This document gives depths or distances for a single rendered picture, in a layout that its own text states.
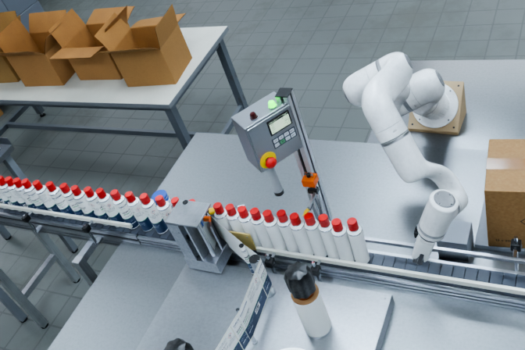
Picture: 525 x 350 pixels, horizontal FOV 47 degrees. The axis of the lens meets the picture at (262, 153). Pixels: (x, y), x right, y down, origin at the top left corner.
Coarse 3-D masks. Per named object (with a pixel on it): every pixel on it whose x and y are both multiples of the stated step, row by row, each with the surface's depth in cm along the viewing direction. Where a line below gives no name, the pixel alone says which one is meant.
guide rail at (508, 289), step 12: (264, 252) 224; (276, 252) 221; (288, 252) 219; (336, 264) 211; (348, 264) 208; (360, 264) 206; (408, 276) 199; (420, 276) 196; (432, 276) 195; (444, 276) 193; (492, 288) 187; (504, 288) 184; (516, 288) 183
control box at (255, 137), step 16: (272, 96) 194; (240, 112) 193; (256, 112) 190; (272, 112) 188; (240, 128) 189; (256, 128) 187; (288, 128) 194; (256, 144) 190; (272, 144) 193; (288, 144) 197; (256, 160) 194
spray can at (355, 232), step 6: (348, 222) 199; (354, 222) 198; (348, 228) 200; (354, 228) 199; (360, 228) 201; (348, 234) 201; (354, 234) 200; (360, 234) 200; (354, 240) 201; (360, 240) 201; (354, 246) 204; (360, 246) 203; (366, 246) 207; (354, 252) 206; (360, 252) 205; (366, 252) 207; (360, 258) 207; (366, 258) 208
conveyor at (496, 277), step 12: (324, 264) 215; (372, 264) 209; (384, 264) 207; (396, 264) 206; (408, 264) 205; (432, 264) 202; (444, 264) 201; (396, 276) 203; (456, 276) 196; (468, 276) 195; (480, 276) 194; (492, 276) 193; (504, 276) 191; (468, 288) 192; (480, 288) 190
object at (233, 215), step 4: (228, 204) 221; (232, 204) 220; (228, 208) 219; (232, 208) 219; (228, 212) 220; (232, 212) 220; (236, 212) 222; (228, 216) 222; (232, 216) 221; (236, 216) 221; (228, 220) 222; (232, 220) 221; (236, 220) 221; (232, 224) 223; (236, 224) 223; (240, 224) 223; (232, 228) 225; (236, 228) 224; (240, 228) 224; (244, 232) 226
